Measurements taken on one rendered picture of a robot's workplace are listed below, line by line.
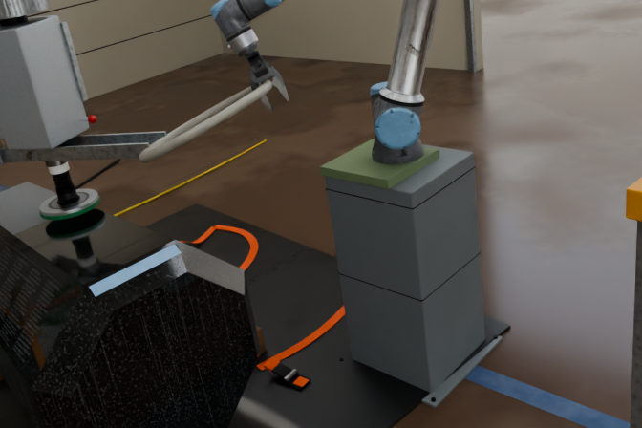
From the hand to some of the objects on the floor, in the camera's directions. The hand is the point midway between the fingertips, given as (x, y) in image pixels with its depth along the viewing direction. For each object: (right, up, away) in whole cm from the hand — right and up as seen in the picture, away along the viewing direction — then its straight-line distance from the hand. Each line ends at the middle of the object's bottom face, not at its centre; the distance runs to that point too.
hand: (278, 102), depth 234 cm
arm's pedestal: (+55, -96, +64) cm, 128 cm away
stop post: (+109, -125, -23) cm, 168 cm away
